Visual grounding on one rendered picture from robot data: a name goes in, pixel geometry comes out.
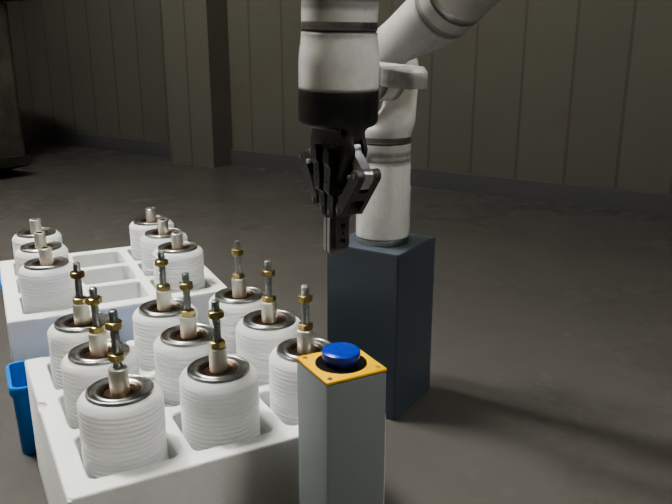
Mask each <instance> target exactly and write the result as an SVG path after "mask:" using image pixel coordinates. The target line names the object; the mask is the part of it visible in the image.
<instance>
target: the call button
mask: <svg viewBox="0 0 672 504"><path fill-rule="evenodd" d="M322 359H323V360H325V361H326V364H327V365H328V366H330V367H333V368H339V369H343V368H349V367H352V366H354V365H355V364H356V361H358V360H359V359H360V348H359V347H357V346H356V345H354V344H352V343H347V342H334V343H330V344H328V345H326V346H324V347H323V348H322Z"/></svg>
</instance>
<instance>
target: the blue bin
mask: <svg viewBox="0 0 672 504"><path fill-rule="evenodd" d="M25 361H26V360H23V361H17V362H12V363H10V364H8V365H7V366H6V367H5V371H6V378H7V384H8V391H9V395H10V397H12V398H13V403H14V409H15V415H16V421H17V425H18V431H19V436H20V442H21V447H22V452H23V454H26V455H30V454H35V453H36V446H35V438H34V431H33V423H32V416H31V408H30V400H29V393H28V385H27V378H26V370H25Z"/></svg>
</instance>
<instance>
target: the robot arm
mask: <svg viewBox="0 0 672 504"><path fill-rule="evenodd" d="M378 1H379V0H301V30H303V31H301V39H300V47H299V55H298V120H299V122H300V123H301V124H302V125H304V126H306V127H310V128H312V132H311V136H310V143H311V147H310V148H309V150H300V152H299V159H300V163H301V166H302V169H303V173H304V176H305V179H306V183H307V186H308V189H309V193H310V196H311V199H312V202H313V204H319V209H320V212H321V213H322V214H324V222H323V248H324V250H325V251H327V252H328V253H330V254H332V255H335V254H341V253H346V252H347V251H348V250H349V220H350V216H351V215H354V214H356V241H357V242H358V243H360V244H363V245H367V246H373V247H394V246H400V245H404V244H406V243H407V242H408V238H409V234H410V201H411V186H410V172H411V138H412V131H413V128H414V125H415V121H416V108H417V96H418V89H427V77H428V72H427V70H426V69H425V67H423V66H419V65H418V59H417V58H418V57H420V56H423V55H425V54H428V53H430V52H433V51H435V50H438V49H440V48H442V47H444V46H446V45H448V44H450V43H452V42H454V41H455V40H457V39H458V38H460V37H461V36H462V35H464V34H465V33H466V32H467V31H468V30H469V29H470V28H471V27H473V26H474V25H475V24H476V23H477V22H478V21H479V20H480V19H481V18H482V17H483V16H484V15H486V14H487V13H488V12H489V11H490V10H491V9H492V8H493V7H494V6H495V5H496V4H497V3H498V2H499V1H500V0H406V1H405V2H404V3H403V4H402V5H401V6H400V7H399V8H398V9H397V10H396V11H395V12H394V14H393V15H392V16H391V17H390V18H389V19H388V20H387V21H386V22H385V23H384V24H382V25H381V26H380V27H379V28H378V5H379V2H378ZM378 101H383V104H382V107H381V109H380V111H379V112H378Z"/></svg>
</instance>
